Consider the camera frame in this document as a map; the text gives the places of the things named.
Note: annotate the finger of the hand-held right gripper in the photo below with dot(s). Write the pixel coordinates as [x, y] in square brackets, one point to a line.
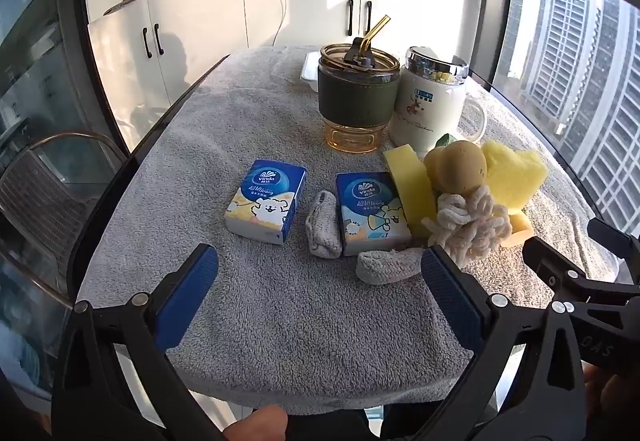
[555, 266]
[612, 236]

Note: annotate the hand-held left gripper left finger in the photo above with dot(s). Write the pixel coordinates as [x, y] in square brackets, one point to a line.
[187, 296]

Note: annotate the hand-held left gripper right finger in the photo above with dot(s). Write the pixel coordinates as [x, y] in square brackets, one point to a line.
[450, 301]

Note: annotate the small pale yellow sponge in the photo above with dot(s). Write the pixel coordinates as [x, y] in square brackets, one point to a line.
[517, 226]

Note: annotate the grey knitted cloth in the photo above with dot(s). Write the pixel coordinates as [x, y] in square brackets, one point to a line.
[324, 226]
[385, 266]

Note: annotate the large yellow sponge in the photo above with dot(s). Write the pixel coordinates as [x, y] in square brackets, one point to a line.
[515, 171]

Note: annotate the blue tissue pack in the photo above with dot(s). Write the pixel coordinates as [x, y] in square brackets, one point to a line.
[265, 201]
[370, 211]

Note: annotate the beige round sponge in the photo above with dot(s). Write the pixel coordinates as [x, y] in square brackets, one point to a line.
[462, 166]

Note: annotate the white ribbed tray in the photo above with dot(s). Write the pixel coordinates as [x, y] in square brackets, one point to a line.
[309, 71]

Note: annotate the person's right hand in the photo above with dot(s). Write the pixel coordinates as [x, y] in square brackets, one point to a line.
[615, 391]

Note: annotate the person's left hand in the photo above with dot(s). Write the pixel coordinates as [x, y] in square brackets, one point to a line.
[262, 426]

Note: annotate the grey terry towel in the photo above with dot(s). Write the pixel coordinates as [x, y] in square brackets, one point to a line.
[300, 321]

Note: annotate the high-rise building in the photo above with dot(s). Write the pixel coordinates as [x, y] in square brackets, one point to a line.
[565, 71]

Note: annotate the metal mesh chair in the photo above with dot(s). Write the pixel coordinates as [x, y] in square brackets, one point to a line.
[45, 191]

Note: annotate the amber glass cup green sleeve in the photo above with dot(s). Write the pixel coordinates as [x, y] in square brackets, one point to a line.
[357, 96]

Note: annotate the amber glass straw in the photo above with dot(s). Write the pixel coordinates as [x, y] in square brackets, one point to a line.
[376, 28]

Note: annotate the white base cabinet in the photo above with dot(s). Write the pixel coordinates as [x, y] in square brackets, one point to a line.
[210, 11]

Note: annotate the flat grey object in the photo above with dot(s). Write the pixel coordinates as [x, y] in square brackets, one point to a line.
[124, 5]

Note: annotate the dark window frame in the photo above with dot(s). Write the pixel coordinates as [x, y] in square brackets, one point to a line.
[487, 21]

